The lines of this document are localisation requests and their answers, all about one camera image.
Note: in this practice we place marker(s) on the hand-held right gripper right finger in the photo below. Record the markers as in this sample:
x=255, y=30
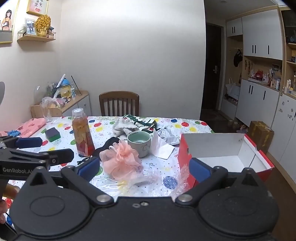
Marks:
x=198, y=168

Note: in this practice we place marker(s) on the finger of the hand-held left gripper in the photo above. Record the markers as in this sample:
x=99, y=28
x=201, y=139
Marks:
x=29, y=142
x=59, y=156

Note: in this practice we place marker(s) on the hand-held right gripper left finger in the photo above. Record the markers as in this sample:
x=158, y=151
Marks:
x=89, y=167

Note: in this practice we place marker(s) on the pink mesh bath pouf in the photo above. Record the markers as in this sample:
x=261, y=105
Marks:
x=115, y=172

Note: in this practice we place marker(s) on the red cardboard box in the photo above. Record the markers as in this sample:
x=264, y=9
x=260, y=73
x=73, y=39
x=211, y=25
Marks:
x=219, y=148

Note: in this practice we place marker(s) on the black cloth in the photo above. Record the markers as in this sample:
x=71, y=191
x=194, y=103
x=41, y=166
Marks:
x=108, y=142

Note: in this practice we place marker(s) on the clear bubble wrap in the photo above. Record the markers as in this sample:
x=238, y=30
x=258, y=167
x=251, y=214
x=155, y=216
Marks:
x=148, y=179

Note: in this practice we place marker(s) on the person's left hand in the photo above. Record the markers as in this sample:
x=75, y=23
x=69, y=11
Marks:
x=12, y=192

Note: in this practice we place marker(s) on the pink printed cloth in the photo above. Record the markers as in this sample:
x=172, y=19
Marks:
x=30, y=126

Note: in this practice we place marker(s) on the small blue cloth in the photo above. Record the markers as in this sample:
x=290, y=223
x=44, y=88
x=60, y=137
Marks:
x=13, y=133

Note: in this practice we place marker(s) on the green cube box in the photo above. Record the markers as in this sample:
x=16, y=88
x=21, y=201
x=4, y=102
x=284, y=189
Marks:
x=52, y=134

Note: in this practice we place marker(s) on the tea bottle with orange label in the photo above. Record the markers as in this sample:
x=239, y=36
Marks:
x=82, y=136

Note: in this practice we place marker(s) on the clear drinking glass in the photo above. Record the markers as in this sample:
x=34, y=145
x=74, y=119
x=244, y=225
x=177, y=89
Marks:
x=46, y=113

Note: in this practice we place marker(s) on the polka dot tablecloth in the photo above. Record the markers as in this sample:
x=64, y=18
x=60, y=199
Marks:
x=161, y=167

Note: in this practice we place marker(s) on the white tissue paper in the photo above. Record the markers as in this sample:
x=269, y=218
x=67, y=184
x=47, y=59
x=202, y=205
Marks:
x=161, y=149

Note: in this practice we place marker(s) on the silver plastic packet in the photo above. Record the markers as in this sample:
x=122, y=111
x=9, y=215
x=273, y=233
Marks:
x=170, y=138

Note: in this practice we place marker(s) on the clear plastic bag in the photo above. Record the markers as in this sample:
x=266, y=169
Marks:
x=54, y=102

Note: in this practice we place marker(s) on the grey towel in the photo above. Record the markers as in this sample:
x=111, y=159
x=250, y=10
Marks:
x=121, y=127

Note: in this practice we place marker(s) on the pale green mug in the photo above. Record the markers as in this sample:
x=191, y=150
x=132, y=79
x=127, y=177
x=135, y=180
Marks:
x=138, y=148

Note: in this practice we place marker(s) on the wooden sideboard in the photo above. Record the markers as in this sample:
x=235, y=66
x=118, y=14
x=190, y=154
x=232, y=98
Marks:
x=81, y=104

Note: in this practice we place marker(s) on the yellow cartoon bag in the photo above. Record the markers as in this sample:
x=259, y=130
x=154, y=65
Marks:
x=64, y=91

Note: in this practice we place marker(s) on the brown cardboard box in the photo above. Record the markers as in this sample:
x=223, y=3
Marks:
x=260, y=136

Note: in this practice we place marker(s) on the green and white striped cloth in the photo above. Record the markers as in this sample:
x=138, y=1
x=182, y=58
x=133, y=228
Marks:
x=143, y=122

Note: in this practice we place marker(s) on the blue round toy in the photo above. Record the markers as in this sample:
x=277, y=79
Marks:
x=66, y=81

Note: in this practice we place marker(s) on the wooden chair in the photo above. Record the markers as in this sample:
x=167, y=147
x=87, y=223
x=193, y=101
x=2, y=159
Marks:
x=119, y=102

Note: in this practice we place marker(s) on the thin dark stick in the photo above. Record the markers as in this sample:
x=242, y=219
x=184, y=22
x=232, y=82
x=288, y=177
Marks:
x=76, y=85

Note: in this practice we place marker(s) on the white shopping bag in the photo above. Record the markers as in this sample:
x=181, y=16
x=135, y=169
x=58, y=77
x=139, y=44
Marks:
x=232, y=90

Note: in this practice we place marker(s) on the white lower cabinet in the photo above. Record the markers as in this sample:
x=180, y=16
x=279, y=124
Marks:
x=259, y=104

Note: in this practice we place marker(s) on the dark door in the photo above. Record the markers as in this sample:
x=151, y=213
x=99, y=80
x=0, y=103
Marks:
x=211, y=69

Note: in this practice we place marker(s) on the black hanging bag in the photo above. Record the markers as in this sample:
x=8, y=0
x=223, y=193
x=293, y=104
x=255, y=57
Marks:
x=237, y=59

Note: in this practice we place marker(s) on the golden ornament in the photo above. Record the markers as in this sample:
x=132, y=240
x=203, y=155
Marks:
x=42, y=25

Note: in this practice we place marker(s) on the gold framed picture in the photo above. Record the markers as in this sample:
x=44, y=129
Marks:
x=37, y=7

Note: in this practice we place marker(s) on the wooden wall shelf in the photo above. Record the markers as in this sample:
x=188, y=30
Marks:
x=34, y=39

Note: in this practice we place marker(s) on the small photo frame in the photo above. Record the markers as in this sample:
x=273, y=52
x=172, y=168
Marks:
x=30, y=26

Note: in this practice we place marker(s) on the wall poster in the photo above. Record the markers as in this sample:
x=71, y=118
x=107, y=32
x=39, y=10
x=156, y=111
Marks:
x=7, y=23

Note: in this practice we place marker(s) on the white upper wall cabinet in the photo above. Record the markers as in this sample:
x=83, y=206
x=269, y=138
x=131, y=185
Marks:
x=261, y=34

